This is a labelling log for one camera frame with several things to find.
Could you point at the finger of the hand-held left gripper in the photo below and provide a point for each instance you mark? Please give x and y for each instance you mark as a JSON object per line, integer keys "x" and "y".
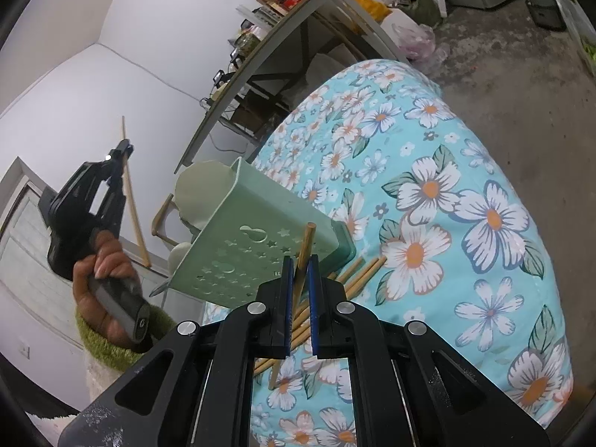
{"x": 122, "y": 153}

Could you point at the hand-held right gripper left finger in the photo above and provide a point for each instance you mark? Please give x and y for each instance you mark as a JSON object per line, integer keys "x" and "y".
{"x": 288, "y": 307}

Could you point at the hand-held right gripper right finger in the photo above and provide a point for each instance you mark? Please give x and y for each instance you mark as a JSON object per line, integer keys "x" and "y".
{"x": 315, "y": 307}

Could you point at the bundle of wooden chopsticks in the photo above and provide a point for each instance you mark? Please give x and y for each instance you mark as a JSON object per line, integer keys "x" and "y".
{"x": 363, "y": 272}

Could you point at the long wooden chopstick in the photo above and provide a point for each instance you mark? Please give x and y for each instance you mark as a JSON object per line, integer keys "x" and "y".
{"x": 307, "y": 242}
{"x": 135, "y": 214}

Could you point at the green perforated utensil holder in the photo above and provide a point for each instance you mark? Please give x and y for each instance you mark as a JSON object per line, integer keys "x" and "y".
{"x": 233, "y": 223}

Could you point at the white spoon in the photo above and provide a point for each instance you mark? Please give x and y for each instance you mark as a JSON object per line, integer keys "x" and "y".
{"x": 179, "y": 256}

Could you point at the person's left forearm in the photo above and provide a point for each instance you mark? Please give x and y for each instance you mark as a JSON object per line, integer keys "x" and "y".
{"x": 107, "y": 349}

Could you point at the person's left hand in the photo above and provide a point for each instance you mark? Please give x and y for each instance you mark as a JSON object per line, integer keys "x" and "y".
{"x": 86, "y": 298}

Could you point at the white door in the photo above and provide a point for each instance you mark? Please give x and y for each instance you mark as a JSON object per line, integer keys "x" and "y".
{"x": 28, "y": 242}

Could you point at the wooden chair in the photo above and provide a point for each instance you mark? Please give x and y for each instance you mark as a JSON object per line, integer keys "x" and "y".
{"x": 163, "y": 212}

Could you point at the black battery charger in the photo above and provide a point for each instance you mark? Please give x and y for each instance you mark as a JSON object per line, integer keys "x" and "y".
{"x": 234, "y": 57}
{"x": 219, "y": 77}

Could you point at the glass jar of green food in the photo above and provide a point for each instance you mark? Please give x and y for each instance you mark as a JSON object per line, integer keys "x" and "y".
{"x": 247, "y": 42}

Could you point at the grey desk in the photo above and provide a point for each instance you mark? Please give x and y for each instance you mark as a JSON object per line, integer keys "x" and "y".
{"x": 274, "y": 32}

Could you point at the blue floral blanket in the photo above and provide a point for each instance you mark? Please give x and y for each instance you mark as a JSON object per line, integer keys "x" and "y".
{"x": 465, "y": 149}

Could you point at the grey cushion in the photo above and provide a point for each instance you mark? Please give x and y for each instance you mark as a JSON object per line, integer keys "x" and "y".
{"x": 326, "y": 74}

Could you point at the pink white plastic bag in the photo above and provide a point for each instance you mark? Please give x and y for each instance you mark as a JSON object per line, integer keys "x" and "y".
{"x": 412, "y": 37}

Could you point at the yellow plastic bag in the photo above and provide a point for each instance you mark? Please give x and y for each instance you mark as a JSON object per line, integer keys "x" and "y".
{"x": 370, "y": 7}

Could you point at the olive green bag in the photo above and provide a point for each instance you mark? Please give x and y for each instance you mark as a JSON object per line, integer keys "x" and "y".
{"x": 426, "y": 9}

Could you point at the white plastic panel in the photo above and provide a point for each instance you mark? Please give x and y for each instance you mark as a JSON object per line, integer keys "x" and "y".
{"x": 440, "y": 2}

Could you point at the plastic bag of green vegetables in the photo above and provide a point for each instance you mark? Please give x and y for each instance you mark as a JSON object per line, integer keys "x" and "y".
{"x": 589, "y": 51}

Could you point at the white wall socket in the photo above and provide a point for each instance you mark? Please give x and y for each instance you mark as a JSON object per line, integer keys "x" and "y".
{"x": 23, "y": 350}

